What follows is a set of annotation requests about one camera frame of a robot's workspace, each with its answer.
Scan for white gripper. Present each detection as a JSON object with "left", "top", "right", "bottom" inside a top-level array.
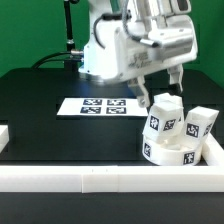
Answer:
[{"left": 99, "top": 6, "right": 200, "bottom": 109}]

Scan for white round stool seat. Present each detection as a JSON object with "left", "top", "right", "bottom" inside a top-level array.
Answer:
[{"left": 142, "top": 137, "right": 202, "bottom": 166}]

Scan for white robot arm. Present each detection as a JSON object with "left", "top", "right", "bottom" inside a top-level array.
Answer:
[{"left": 79, "top": 0, "right": 198, "bottom": 107}]

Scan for white U-shaped fence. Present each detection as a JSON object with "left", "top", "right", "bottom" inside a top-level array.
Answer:
[{"left": 0, "top": 125, "right": 224, "bottom": 194}]

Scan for white marker base plate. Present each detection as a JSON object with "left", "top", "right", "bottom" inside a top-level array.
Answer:
[{"left": 57, "top": 98, "right": 148, "bottom": 117}]

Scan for black cables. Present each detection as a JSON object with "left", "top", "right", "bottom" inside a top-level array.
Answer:
[{"left": 31, "top": 49, "right": 84, "bottom": 70}]

